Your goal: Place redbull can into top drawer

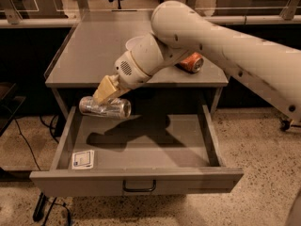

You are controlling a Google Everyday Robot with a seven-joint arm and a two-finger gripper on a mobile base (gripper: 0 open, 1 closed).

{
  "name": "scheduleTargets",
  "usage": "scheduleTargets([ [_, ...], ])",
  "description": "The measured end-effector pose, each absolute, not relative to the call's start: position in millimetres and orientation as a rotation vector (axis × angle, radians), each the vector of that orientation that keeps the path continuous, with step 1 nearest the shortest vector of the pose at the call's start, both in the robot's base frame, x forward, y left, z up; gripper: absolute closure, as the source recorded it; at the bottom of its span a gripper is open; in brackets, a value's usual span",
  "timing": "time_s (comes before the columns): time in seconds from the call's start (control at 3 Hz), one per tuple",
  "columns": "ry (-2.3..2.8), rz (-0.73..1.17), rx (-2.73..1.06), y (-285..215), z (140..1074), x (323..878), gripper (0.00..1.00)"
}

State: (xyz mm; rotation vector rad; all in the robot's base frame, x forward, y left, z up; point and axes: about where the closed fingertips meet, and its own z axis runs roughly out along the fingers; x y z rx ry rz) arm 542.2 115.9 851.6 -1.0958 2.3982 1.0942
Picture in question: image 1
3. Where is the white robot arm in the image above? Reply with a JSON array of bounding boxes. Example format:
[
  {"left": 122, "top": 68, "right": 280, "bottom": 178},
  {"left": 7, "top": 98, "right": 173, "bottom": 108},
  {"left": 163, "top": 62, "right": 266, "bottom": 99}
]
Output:
[{"left": 100, "top": 2, "right": 301, "bottom": 226}]

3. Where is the white horizontal rail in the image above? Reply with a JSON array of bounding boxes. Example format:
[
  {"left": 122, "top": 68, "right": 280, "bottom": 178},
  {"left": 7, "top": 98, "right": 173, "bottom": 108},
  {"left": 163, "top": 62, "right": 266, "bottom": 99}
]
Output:
[{"left": 0, "top": 15, "right": 301, "bottom": 28}]

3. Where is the open grey top drawer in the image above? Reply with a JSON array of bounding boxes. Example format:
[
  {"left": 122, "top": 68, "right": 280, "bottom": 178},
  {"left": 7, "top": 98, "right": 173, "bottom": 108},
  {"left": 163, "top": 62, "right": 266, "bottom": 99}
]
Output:
[{"left": 30, "top": 105, "right": 244, "bottom": 197}]

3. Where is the white label sticker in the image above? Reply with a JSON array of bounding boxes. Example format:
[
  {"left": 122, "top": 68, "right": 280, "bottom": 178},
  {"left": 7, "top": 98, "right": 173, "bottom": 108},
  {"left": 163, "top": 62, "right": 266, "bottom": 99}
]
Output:
[{"left": 71, "top": 150, "right": 94, "bottom": 170}]

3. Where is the dark side table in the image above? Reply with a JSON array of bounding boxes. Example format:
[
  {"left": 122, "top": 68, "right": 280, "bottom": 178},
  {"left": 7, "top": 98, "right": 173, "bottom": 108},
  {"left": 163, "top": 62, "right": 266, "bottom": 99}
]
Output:
[{"left": 0, "top": 82, "right": 25, "bottom": 137}]

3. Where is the black floor cable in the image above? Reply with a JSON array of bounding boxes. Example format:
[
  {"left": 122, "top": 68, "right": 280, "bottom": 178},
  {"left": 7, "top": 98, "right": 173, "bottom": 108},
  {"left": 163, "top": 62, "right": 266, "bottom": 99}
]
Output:
[{"left": 12, "top": 115, "right": 60, "bottom": 171}]

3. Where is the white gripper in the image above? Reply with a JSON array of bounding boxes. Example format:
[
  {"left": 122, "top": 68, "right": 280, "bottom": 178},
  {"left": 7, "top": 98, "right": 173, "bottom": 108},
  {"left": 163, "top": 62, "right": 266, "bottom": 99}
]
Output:
[{"left": 93, "top": 51, "right": 151, "bottom": 105}]

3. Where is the orange crushed soda can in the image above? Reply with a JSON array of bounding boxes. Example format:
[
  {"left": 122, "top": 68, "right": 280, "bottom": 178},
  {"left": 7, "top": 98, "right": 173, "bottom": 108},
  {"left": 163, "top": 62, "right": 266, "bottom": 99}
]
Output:
[{"left": 178, "top": 53, "right": 204, "bottom": 73}]

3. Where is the black drawer handle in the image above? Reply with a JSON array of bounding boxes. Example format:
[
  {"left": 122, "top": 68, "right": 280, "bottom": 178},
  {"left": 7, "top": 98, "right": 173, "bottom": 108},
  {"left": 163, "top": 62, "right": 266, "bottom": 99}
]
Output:
[{"left": 122, "top": 180, "right": 157, "bottom": 193}]

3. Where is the white ceramic bowl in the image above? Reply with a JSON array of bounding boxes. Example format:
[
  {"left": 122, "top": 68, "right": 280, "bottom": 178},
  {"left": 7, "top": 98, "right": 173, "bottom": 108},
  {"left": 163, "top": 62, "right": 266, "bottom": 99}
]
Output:
[{"left": 125, "top": 36, "right": 144, "bottom": 51}]

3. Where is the silver crushed redbull can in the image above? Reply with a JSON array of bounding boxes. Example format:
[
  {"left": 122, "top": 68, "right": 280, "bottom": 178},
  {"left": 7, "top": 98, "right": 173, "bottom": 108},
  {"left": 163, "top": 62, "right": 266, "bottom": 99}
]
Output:
[{"left": 79, "top": 96, "right": 132, "bottom": 119}]

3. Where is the grey metal cabinet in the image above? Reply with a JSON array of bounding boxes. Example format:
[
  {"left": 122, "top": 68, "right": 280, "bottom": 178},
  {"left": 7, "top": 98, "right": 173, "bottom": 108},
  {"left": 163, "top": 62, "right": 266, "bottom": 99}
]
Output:
[{"left": 45, "top": 10, "right": 229, "bottom": 116}]

